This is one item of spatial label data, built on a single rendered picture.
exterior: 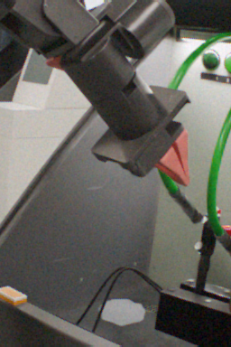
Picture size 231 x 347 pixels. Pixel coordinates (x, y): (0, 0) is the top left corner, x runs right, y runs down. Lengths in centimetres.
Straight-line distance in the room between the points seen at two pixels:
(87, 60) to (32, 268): 67
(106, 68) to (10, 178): 325
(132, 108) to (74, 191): 62
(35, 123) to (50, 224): 267
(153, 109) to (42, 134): 326
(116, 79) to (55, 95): 328
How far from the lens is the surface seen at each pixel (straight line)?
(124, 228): 136
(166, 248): 144
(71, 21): 56
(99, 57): 58
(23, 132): 379
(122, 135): 63
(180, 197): 91
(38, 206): 115
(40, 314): 98
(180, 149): 65
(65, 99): 391
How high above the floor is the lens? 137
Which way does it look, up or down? 11 degrees down
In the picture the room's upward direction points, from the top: 5 degrees clockwise
